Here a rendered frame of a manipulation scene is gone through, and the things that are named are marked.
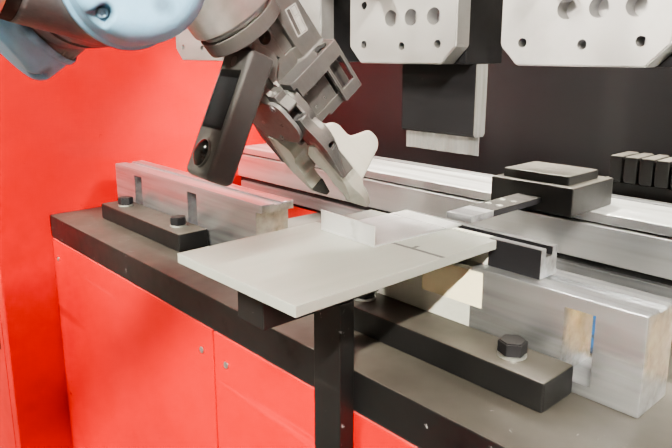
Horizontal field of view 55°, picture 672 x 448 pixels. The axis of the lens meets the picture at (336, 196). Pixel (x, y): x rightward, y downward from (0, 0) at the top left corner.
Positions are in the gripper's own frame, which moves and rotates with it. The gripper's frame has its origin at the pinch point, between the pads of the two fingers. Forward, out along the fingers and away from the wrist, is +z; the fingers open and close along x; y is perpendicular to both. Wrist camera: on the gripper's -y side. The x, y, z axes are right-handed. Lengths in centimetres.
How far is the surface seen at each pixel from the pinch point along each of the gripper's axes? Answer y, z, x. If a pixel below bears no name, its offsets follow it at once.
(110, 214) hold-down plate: -10, 14, 69
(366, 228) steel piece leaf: -0.8, 3.1, -3.2
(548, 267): 7.5, 14.5, -15.1
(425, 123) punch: 14.1, 3.3, 0.5
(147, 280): -15.8, 13.7, 40.8
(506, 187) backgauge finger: 22.1, 22.9, 2.6
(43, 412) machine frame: -47, 40, 81
